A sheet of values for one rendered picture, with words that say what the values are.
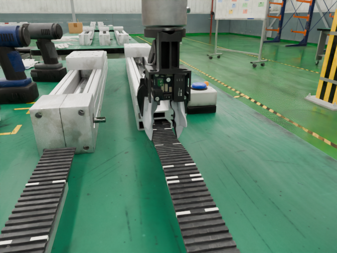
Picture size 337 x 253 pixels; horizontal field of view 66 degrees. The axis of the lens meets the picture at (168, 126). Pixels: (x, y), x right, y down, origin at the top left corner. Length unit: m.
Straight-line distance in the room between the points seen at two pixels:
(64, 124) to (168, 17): 0.26
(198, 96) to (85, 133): 0.32
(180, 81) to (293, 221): 0.26
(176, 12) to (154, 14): 0.03
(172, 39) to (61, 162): 0.26
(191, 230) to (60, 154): 0.26
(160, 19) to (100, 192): 0.28
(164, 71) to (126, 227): 0.24
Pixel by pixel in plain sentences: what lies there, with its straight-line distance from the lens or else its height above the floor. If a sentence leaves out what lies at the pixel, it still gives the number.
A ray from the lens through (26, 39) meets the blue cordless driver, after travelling 0.88.
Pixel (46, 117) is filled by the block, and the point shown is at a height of 0.86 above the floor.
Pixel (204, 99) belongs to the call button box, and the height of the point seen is 0.82.
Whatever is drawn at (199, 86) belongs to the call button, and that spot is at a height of 0.85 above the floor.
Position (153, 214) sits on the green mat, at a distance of 0.36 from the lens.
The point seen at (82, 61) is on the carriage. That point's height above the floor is 0.89.
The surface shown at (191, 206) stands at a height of 0.81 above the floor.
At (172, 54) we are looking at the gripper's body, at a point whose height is 0.96.
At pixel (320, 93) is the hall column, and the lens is 3.86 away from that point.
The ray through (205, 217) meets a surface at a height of 0.81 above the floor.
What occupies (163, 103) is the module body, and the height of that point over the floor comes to 0.82.
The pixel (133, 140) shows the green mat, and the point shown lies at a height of 0.78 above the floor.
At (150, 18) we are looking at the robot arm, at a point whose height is 1.02.
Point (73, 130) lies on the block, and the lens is 0.51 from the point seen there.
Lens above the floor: 1.02
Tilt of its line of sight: 23 degrees down
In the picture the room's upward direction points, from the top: straight up
